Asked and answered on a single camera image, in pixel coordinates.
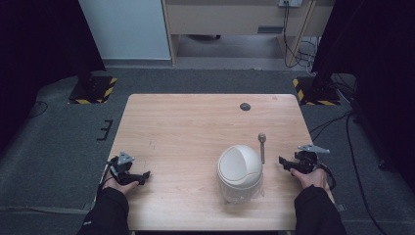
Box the black stand base striped tape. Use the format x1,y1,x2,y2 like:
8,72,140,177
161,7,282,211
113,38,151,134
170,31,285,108
67,75,118,106
291,76,342,107

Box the clear plastic bin liner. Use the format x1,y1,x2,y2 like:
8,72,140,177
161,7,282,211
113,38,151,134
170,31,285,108
217,178,265,207

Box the person's right hand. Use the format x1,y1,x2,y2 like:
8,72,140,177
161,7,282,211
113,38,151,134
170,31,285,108
289,166,329,192

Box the black cables under desk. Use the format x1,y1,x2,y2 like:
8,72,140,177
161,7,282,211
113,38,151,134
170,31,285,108
281,1,320,71

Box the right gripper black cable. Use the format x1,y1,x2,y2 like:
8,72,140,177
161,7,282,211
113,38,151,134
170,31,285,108
320,162,338,191

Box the black curtain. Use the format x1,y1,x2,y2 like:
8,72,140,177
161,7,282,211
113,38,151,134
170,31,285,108
310,0,415,194
0,0,107,156

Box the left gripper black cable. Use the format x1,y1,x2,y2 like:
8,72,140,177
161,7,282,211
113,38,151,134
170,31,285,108
96,162,114,198

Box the white swing-lid trash bin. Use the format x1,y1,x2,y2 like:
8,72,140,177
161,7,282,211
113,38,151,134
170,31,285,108
216,144,264,205

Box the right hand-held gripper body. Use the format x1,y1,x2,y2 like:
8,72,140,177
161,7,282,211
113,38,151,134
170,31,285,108
293,143,331,175

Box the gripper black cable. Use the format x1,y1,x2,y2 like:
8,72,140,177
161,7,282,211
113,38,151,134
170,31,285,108
96,162,114,198
320,162,338,191

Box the metal spoon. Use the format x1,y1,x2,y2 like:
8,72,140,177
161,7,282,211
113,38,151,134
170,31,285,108
257,132,268,165

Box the grey power strip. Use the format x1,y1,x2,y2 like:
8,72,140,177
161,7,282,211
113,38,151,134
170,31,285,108
277,0,303,9

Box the long black floor cable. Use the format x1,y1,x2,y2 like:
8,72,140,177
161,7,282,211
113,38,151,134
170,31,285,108
307,110,390,235

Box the short black floor cable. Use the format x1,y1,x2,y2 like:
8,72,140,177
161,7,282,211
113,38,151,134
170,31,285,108
26,100,50,119

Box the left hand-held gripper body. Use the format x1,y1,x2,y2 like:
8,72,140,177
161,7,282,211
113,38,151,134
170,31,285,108
107,150,137,184

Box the person's left hand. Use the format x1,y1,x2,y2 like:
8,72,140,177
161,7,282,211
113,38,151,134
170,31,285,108
102,171,140,196

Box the white panel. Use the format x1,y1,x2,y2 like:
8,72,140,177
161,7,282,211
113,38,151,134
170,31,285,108
77,0,172,62

